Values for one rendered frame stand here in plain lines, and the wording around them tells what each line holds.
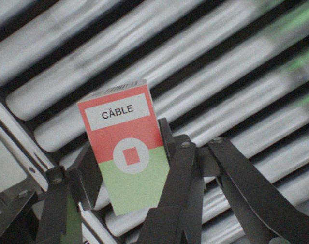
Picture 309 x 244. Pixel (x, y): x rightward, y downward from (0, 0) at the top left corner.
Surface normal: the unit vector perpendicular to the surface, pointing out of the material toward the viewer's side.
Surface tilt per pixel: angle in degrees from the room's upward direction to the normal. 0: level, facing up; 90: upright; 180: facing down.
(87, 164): 90
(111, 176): 0
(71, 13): 9
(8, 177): 0
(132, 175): 0
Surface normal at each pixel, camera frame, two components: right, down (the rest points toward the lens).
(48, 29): 0.14, 0.36
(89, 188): 0.96, -0.26
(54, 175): 0.31, 0.16
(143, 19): 0.01, 0.18
